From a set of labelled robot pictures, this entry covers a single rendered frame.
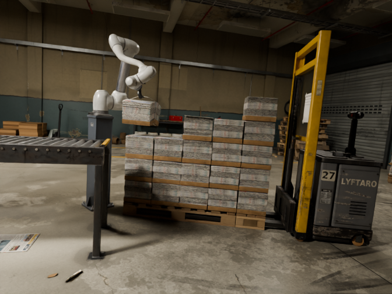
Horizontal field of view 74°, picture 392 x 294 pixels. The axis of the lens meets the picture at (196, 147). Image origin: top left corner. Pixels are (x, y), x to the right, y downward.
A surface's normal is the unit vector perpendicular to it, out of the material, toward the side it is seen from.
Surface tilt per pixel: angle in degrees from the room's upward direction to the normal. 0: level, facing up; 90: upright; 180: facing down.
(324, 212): 90
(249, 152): 90
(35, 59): 90
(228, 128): 90
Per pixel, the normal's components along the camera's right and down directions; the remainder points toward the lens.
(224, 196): -0.11, 0.10
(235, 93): 0.23, 0.13
